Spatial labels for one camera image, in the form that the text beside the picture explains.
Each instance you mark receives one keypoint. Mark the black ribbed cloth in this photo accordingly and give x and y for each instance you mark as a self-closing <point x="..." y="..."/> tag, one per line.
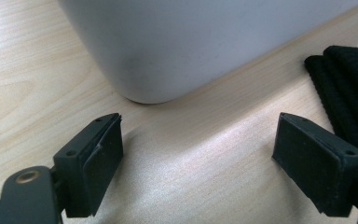
<point x="351" y="93"/>

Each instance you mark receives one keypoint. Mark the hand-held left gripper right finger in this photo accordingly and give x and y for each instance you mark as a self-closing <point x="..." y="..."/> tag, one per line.
<point x="313" y="168"/>

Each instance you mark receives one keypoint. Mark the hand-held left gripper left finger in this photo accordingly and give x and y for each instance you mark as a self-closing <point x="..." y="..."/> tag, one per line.
<point x="96" y="168"/>

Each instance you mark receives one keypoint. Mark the white compartment storage box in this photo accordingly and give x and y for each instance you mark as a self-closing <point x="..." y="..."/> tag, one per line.
<point x="180" y="43"/>

